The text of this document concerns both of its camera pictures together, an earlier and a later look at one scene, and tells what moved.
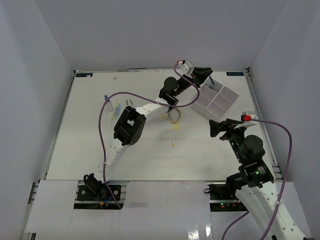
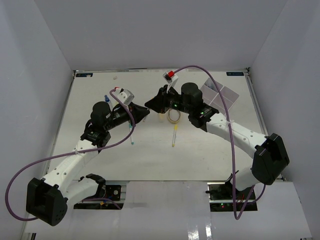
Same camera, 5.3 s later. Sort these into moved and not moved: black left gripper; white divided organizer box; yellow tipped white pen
Moved: black left gripper
Not moved: yellow tipped white pen; white divided organizer box
